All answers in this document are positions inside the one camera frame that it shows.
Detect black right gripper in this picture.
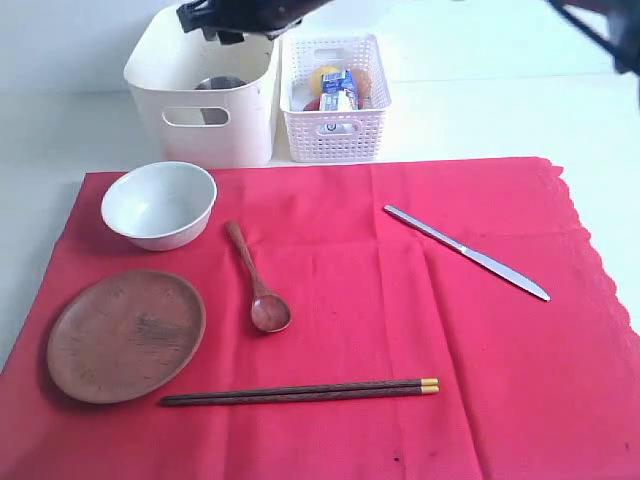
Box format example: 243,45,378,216
176,0,330,46

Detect stainless steel cup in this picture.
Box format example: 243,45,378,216
195,75,246,126

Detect red sausage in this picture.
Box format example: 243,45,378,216
304,98,320,111

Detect blue white milk carton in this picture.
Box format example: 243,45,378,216
319,69,364,112

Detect brown egg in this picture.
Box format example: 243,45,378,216
351,68,372,99

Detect wooden spoon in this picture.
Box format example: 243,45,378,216
225,221,292,333

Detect silver table knife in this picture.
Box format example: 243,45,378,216
383,205,551,302

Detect large cream plastic bin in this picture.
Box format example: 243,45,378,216
123,6,281,169

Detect white perforated plastic basket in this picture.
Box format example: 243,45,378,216
280,34,392,163

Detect white ceramic bowl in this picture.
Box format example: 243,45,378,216
101,161,218,252

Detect round wooden plate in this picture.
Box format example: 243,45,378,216
46,270,206,404

